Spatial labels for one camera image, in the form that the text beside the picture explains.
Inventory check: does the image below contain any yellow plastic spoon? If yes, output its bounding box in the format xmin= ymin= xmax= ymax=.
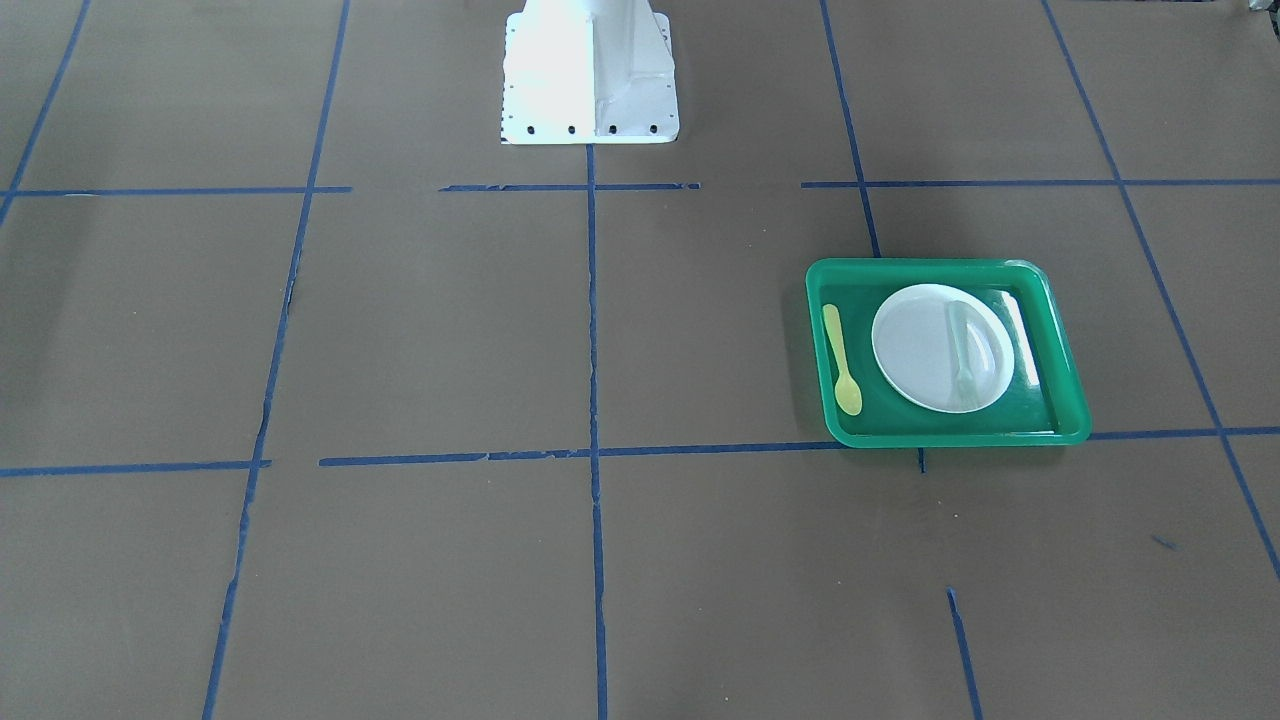
xmin=822 ymin=304 xmax=863 ymax=416

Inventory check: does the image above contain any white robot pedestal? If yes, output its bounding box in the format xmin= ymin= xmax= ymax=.
xmin=500 ymin=1 xmax=681 ymax=146

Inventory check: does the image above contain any green plastic tray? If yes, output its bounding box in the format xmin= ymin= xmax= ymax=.
xmin=805 ymin=258 xmax=1093 ymax=448

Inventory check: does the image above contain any brown paper table cover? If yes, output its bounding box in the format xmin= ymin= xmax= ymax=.
xmin=3 ymin=1 xmax=1277 ymax=719

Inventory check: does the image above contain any clear plastic fork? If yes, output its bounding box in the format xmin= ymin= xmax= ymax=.
xmin=946 ymin=301 xmax=977 ymax=413

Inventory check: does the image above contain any white round plate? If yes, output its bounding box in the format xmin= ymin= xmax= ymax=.
xmin=870 ymin=284 xmax=1015 ymax=414

